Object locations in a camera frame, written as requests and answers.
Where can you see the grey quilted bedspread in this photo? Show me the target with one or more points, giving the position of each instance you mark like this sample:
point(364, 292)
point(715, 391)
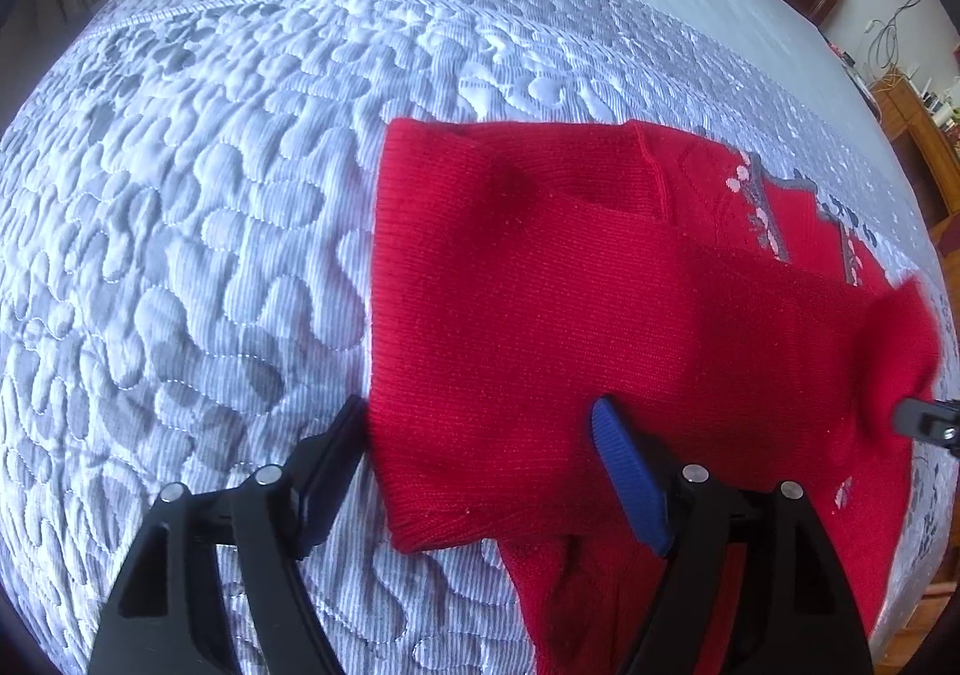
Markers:
point(187, 232)

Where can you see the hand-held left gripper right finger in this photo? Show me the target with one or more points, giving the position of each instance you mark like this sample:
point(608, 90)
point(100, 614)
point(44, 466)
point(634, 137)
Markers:
point(630, 472)

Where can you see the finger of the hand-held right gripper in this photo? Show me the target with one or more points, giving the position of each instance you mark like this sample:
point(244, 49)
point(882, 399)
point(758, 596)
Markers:
point(926, 420)

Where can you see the wooden cabinet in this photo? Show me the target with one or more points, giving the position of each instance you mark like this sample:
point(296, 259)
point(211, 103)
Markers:
point(919, 135)

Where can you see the red knit sweater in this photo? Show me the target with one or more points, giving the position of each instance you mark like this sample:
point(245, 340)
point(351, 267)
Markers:
point(525, 285)

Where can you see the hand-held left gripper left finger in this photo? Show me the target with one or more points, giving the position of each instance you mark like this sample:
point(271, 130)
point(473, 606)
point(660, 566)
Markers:
point(330, 457)

